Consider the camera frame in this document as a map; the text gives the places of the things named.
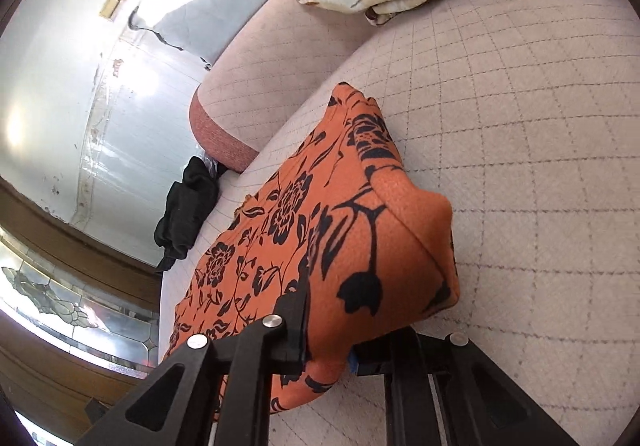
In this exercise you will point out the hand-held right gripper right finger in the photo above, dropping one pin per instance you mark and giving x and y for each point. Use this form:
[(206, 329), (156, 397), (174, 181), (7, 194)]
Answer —
[(400, 356)]

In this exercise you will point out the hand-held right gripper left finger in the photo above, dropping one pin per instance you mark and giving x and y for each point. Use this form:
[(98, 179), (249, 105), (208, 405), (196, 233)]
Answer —
[(290, 326)]

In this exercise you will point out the orange floral shirt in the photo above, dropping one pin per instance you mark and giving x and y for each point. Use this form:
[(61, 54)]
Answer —
[(350, 226)]

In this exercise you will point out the black clothes pile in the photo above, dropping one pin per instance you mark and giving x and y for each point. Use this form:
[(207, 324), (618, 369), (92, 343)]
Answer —
[(185, 211)]

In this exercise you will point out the wooden stained glass door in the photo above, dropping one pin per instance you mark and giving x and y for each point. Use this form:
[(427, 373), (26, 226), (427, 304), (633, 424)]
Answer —
[(50, 296)]

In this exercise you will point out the pink quilted sofa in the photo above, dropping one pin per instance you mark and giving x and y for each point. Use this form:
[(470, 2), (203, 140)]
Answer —
[(525, 126)]

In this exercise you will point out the large grey pillow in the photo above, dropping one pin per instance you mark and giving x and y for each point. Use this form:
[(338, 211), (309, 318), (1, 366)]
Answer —
[(215, 16)]

